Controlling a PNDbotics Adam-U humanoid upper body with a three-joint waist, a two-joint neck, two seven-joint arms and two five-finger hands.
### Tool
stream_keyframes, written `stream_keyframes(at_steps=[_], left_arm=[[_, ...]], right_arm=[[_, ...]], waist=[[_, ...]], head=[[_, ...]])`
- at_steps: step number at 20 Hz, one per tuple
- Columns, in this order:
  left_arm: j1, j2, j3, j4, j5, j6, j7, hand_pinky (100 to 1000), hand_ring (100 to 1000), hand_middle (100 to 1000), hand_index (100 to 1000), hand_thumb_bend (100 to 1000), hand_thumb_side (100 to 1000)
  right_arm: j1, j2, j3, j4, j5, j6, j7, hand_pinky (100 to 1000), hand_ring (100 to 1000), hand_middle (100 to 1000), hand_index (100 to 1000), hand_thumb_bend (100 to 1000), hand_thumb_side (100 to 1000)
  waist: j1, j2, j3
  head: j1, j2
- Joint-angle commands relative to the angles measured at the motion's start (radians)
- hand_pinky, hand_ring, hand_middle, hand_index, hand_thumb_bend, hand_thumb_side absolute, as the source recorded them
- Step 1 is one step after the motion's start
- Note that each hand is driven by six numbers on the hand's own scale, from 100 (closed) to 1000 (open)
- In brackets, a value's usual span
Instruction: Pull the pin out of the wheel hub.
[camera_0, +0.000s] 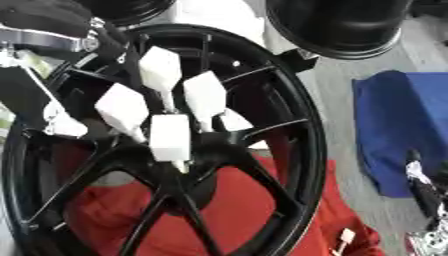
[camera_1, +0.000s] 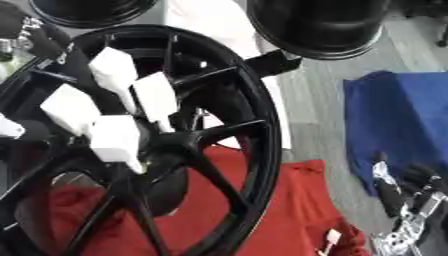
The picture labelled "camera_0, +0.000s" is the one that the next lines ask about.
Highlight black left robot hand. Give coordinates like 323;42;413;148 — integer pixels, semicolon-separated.
0;0;144;88

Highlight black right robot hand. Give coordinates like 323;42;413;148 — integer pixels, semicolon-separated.
404;149;448;234

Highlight small black round wheel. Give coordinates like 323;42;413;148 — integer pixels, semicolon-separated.
73;0;179;27

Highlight white pin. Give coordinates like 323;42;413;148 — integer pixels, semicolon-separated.
329;227;359;256
92;82;153;144
147;113;193;175
180;70;230;134
136;45;184;114

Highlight large black round wheel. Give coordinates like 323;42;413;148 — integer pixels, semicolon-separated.
264;0;419;61

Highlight black spoked wheel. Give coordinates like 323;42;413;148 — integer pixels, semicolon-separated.
0;23;329;256

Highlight blue cloth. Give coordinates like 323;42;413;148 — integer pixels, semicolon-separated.
350;69;448;199

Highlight black bracket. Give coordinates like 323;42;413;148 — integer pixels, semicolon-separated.
278;47;321;74

